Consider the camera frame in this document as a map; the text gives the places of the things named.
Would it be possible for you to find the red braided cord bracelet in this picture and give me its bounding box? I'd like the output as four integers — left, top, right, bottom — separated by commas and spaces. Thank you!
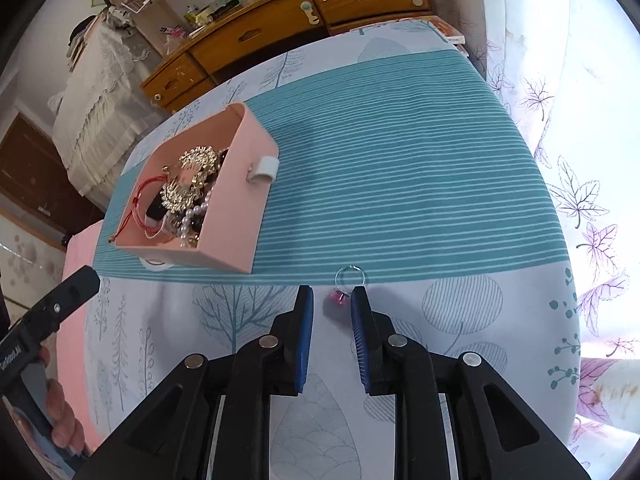
114, 173, 174, 240

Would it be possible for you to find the black bead bracelet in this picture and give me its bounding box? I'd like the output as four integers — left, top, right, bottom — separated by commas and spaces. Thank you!
150, 148, 229, 241

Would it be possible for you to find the gold leaf brooch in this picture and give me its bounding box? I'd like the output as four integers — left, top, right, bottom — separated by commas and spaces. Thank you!
160, 146, 222, 214

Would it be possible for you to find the silver ring pink gem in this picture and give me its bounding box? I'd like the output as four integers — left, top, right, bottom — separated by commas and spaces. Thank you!
331, 264, 367, 307

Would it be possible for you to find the pink open jewelry box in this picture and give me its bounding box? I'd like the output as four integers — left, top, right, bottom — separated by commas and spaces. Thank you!
110, 102, 280, 274

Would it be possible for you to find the person's left hand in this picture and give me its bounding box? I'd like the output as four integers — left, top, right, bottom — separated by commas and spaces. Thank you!
46, 378, 86, 454

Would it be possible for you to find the pink blanket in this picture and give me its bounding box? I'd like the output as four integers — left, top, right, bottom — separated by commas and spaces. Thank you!
55, 220, 104, 451

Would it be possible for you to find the lace covered furniture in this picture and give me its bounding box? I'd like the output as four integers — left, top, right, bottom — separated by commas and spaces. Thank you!
49, 6, 167, 210

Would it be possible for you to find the tree print tablecloth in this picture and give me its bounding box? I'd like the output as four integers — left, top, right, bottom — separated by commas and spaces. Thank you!
85, 21, 580, 479

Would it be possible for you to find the floral white curtain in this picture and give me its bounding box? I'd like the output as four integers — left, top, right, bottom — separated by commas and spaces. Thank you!
429, 0, 640, 466

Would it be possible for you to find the wooden desk with drawers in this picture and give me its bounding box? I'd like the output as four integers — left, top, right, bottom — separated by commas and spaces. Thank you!
141, 0, 434, 113

